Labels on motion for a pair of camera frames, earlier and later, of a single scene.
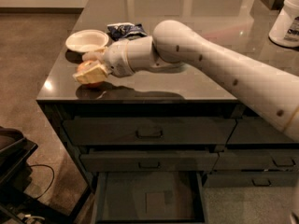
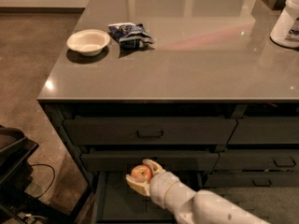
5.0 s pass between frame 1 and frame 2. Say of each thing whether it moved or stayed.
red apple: moved
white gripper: moved
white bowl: stayed
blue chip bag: stayed
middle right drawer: stayed
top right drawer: stayed
